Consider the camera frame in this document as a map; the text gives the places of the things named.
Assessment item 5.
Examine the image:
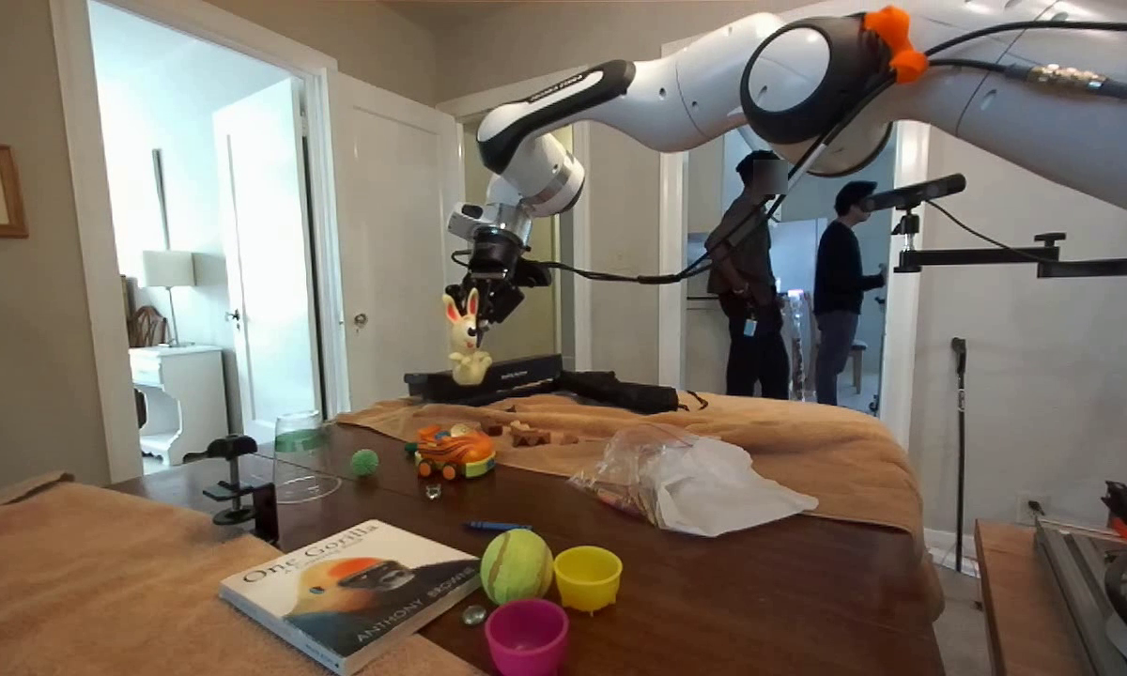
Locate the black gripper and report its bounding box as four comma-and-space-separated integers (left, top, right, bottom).
444, 230, 556, 336

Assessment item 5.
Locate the cream bunny plush toy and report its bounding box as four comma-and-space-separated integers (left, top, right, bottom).
444, 290, 499, 390

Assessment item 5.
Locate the small brown toy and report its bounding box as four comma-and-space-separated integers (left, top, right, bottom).
483, 410, 556, 452

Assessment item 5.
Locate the orange toy car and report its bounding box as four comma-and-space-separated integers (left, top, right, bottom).
405, 420, 504, 488

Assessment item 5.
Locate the long black case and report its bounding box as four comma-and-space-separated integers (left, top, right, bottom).
404, 351, 575, 405

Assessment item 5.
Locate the white panel door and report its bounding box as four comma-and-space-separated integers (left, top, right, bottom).
326, 72, 474, 415

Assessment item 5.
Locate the flat black device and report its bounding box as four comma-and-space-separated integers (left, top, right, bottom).
559, 366, 687, 415

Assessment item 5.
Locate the clear plastic cup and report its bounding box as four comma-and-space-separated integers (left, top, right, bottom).
272, 415, 347, 508

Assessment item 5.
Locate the yellow-green tennis ball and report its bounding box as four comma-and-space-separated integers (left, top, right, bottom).
478, 525, 556, 607

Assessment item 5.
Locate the person in gray shirt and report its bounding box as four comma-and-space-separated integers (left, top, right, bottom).
704, 147, 792, 401

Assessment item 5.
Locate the yellow plastic cup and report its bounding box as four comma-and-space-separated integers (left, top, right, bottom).
548, 542, 629, 614

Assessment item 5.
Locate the black clamp stand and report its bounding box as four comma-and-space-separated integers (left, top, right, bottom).
182, 350, 280, 528

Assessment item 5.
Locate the clear bag with white paper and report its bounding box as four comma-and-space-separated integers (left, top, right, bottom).
571, 424, 824, 542

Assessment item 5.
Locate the white nightstand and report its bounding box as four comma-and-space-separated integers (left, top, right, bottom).
129, 340, 238, 472

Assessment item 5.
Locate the white table lamp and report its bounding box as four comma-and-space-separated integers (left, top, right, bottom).
141, 247, 205, 350

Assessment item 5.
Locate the bird cover book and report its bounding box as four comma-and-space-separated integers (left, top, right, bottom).
216, 514, 483, 676

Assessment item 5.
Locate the brown figurine on nightstand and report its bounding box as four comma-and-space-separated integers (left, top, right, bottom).
123, 300, 175, 351

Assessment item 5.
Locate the pink plastic cup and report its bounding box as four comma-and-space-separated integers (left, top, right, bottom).
483, 597, 575, 676

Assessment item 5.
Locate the person in dark shirt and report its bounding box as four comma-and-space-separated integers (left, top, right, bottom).
812, 177, 891, 410

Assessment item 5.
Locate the large tan terry towel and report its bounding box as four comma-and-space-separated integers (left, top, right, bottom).
335, 390, 932, 542

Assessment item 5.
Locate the tan towel under book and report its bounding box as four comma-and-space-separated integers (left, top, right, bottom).
0, 482, 484, 676

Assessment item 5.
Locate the black upright stick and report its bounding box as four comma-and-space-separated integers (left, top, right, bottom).
947, 334, 973, 542

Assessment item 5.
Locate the light wooden side table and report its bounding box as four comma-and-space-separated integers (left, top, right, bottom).
973, 519, 1094, 676

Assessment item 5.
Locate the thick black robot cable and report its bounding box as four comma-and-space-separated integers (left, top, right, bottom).
531, 12, 1127, 290

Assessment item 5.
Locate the black camera on mount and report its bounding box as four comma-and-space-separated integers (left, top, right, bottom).
863, 170, 968, 217

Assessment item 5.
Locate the orange cable clip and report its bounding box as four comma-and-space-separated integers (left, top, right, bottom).
862, 3, 932, 90

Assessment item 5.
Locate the thin black camera cable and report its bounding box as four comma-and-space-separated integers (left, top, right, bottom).
922, 194, 1024, 255

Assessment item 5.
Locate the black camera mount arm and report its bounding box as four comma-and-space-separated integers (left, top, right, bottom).
891, 230, 1127, 280

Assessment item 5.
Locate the gray metal base plate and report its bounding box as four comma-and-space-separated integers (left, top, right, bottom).
1029, 508, 1127, 676

